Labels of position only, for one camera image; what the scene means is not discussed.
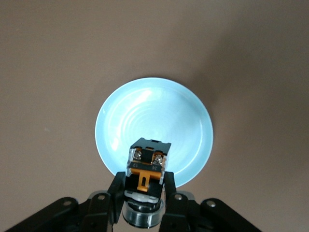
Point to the light blue round plate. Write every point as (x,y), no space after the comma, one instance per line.
(154,116)

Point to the black and orange switch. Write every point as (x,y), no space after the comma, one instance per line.
(147,174)

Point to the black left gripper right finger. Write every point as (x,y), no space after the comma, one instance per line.
(183,212)

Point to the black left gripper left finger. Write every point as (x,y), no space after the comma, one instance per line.
(101,212)

